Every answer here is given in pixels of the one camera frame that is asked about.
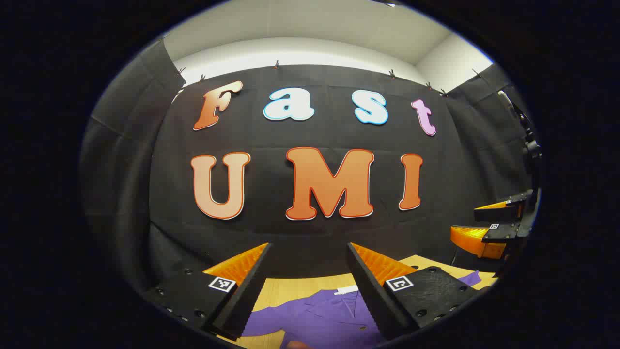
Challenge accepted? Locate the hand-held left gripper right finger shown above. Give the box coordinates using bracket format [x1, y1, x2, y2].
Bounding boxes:
[346, 242, 486, 341]

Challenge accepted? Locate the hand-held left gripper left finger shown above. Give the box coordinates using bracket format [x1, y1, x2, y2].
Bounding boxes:
[142, 242, 273, 341]

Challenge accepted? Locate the purple shirt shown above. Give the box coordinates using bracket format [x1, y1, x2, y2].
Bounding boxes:
[241, 270, 482, 349]

